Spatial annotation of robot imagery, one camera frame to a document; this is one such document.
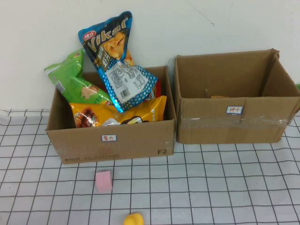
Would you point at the brown wafer bar packet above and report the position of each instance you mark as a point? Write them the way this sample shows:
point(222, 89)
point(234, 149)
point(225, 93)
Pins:
point(220, 96)

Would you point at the blue Vikar shrimp chip bag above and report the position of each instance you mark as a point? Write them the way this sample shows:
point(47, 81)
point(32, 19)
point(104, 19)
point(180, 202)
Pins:
point(112, 47)

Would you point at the large yellow snack bag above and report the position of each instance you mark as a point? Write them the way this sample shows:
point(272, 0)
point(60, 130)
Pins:
point(140, 110)

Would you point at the red snack bag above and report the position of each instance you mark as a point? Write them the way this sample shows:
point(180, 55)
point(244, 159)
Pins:
point(158, 87)

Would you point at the white label red writing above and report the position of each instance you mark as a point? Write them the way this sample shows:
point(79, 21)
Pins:
point(234, 110)
point(108, 138)

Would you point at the taped cardboard box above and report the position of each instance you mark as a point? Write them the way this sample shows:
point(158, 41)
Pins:
point(211, 131)

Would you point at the cardboard box printed F2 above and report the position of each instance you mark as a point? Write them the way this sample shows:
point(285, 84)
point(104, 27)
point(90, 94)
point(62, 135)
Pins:
point(82, 145)

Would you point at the green chip bag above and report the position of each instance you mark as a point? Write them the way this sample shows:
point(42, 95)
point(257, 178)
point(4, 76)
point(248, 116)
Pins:
point(72, 82)

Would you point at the pink foam block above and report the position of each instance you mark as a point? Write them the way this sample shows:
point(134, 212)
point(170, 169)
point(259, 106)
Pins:
point(104, 182)

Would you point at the yellow rubber duck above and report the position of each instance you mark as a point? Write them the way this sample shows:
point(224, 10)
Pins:
point(133, 220)

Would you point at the small green object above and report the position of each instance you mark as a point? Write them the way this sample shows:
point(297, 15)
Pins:
point(298, 86)

